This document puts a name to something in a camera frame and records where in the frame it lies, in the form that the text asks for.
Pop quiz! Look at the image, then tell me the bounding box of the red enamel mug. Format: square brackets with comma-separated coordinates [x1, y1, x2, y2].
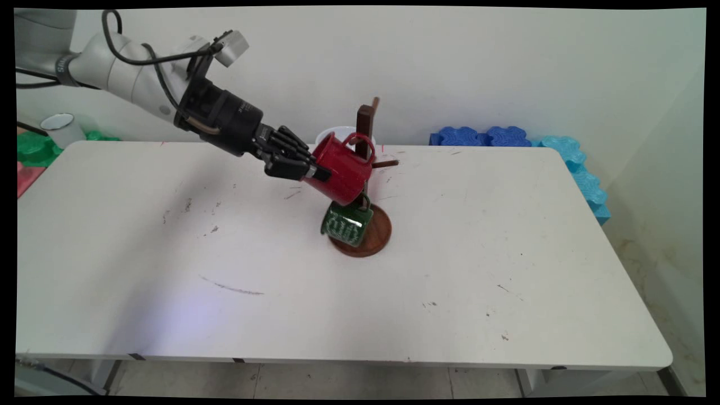
[304, 132, 376, 207]

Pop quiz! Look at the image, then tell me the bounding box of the white table leg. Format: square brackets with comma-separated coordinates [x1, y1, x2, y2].
[516, 368, 617, 395]

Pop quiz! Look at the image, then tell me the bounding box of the white bowl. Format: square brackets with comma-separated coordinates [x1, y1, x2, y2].
[315, 126, 376, 154]

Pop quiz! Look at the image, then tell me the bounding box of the green printed mug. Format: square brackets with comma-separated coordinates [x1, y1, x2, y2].
[320, 193, 374, 248]

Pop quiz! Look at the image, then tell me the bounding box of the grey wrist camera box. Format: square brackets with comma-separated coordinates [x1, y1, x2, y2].
[212, 30, 250, 69]

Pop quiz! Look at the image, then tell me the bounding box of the red foam mat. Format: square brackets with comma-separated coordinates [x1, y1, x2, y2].
[17, 162, 47, 199]

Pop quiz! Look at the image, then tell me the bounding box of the light blue foam mat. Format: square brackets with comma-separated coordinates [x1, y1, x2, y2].
[531, 135, 612, 226]

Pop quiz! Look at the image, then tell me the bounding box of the dark blue foam tile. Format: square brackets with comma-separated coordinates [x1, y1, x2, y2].
[485, 126, 533, 148]
[429, 126, 487, 147]

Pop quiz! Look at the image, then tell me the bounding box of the brown wooden mug tree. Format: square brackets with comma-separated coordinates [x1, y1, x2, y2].
[328, 96, 399, 259]

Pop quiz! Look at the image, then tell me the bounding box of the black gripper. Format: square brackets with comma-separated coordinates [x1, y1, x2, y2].
[173, 78, 333, 182]

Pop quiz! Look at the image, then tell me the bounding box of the green foam mat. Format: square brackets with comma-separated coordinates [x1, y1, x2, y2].
[17, 130, 122, 168]

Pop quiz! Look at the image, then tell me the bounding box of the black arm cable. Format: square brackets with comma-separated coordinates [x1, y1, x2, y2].
[101, 9, 220, 113]

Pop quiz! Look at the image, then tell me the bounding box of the white enamel mug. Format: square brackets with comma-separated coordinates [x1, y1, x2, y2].
[39, 112, 87, 150]

